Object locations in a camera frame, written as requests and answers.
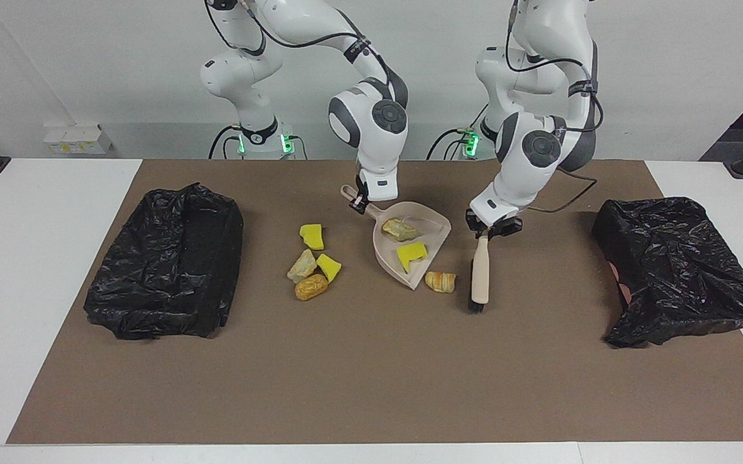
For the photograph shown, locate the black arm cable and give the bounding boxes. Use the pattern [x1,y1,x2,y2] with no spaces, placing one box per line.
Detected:
[505,0,604,215]
[204,0,404,104]

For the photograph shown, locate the white wall socket boxes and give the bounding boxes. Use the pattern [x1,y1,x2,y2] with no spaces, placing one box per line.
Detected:
[43,124,114,155]

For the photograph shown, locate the right black plastic bag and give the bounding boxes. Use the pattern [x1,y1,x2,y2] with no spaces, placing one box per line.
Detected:
[592,197,743,349]

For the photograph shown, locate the black base cables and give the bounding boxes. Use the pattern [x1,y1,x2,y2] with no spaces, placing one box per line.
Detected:
[208,124,243,160]
[427,100,491,160]

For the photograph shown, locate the brown table mat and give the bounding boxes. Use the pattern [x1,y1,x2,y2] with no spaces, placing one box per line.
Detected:
[6,159,743,445]

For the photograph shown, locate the black left base cables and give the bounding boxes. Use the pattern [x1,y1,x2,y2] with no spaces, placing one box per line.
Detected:
[427,100,491,160]

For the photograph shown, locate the black right base cables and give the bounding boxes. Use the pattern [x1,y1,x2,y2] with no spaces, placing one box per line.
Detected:
[208,124,243,160]

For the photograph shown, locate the left black plastic bag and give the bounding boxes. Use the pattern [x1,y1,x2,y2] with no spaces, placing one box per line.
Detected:
[83,183,244,340]

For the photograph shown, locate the orange striped bread toy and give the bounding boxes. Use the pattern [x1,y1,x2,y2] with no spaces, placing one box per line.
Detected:
[425,271,457,294]

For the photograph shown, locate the beige hand brush black bristles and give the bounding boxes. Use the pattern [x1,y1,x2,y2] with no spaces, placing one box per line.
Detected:
[468,233,490,314]

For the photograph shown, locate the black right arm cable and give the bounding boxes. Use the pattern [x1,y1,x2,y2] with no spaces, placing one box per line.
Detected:
[204,0,404,104]

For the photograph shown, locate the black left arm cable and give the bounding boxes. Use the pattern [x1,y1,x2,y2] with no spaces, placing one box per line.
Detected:
[505,0,604,215]

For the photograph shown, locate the yellow sponge piece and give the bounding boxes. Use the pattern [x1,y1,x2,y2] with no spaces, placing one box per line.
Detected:
[299,224,325,251]
[316,254,342,283]
[397,242,429,274]

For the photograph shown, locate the beige plastic dustpan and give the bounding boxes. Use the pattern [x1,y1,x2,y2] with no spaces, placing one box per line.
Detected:
[341,184,452,291]

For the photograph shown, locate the pale trash lump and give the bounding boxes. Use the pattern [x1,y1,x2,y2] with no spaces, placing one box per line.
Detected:
[287,249,318,284]
[381,218,420,242]

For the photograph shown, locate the black plastic bag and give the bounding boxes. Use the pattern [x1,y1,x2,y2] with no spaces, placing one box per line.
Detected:
[83,183,244,340]
[592,197,743,349]

